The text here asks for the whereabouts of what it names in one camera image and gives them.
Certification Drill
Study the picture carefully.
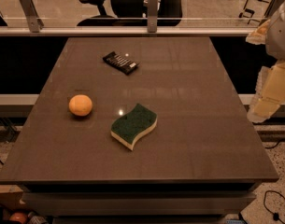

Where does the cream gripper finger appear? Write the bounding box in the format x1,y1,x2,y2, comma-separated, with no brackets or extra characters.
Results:
247,61,285,123
246,20,270,45

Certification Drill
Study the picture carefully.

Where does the black office chair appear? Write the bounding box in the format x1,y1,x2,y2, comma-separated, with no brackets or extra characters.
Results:
78,0,182,26

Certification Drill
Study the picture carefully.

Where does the red object under table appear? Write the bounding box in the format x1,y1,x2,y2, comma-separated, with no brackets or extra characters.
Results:
9,212,28,224

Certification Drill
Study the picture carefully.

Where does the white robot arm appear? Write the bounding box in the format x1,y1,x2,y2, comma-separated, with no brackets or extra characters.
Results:
246,1,285,123

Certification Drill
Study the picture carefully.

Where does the black floor cable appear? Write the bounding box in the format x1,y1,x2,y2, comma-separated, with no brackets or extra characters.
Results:
263,189,285,224

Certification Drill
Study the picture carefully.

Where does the metal railing bracket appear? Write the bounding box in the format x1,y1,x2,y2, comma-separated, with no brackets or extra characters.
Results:
147,0,158,33
19,0,44,33
264,0,285,19

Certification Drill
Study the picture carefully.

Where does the yellow frame stool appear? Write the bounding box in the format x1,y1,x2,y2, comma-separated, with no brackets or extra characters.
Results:
238,0,273,24

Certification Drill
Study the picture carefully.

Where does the green and yellow sponge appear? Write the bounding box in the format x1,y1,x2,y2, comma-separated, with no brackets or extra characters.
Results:
110,104,158,151

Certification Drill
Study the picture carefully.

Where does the right metal railing bracket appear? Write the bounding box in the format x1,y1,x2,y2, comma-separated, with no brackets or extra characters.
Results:
264,0,285,19

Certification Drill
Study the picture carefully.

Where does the middle metal railing bracket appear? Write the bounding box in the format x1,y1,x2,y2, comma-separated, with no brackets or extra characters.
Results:
147,0,158,33

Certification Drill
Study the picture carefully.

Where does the orange fruit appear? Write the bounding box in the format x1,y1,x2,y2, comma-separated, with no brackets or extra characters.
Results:
68,94,93,117

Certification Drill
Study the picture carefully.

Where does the horizontal metal rail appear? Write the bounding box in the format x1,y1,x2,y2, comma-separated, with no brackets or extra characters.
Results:
0,26,254,36

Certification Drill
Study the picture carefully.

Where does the left metal railing bracket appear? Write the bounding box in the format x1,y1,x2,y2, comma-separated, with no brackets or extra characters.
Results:
19,0,44,33

